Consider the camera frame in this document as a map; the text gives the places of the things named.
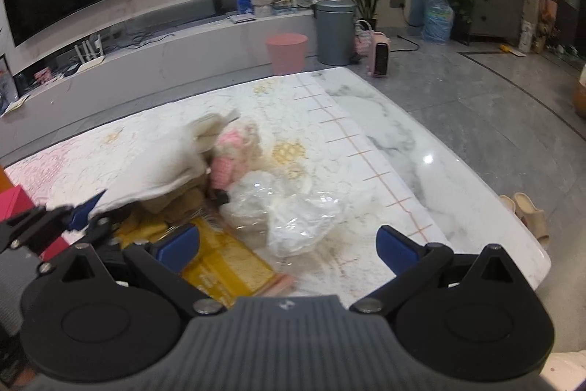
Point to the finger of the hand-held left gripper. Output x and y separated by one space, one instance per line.
87 210
98 228

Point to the white marble television console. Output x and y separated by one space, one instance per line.
183 56

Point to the pink crochet doll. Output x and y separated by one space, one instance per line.
229 162

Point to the pink space heater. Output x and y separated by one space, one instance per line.
379 54

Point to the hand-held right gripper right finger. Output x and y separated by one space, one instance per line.
396 245

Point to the white router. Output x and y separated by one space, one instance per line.
89 59

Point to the yellow floor toy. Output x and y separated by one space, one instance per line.
512 50

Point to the yellow wrapping cloth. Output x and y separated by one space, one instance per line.
137 227

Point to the red transparent plastic box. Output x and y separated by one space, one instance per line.
13 203

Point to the white soft cloth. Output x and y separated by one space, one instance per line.
155 171

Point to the yellow snack packet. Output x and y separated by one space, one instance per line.
233 267

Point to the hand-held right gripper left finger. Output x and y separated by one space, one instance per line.
176 246

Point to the blue water bottle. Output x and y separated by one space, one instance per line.
438 17

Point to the clear plastic bag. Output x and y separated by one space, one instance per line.
293 217

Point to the pink woven basket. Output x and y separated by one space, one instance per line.
363 40

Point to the grey trash can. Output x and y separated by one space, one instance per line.
335 33

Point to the beige slipper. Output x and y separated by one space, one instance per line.
533 219
507 205

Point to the pink waste bin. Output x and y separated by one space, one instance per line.
286 54

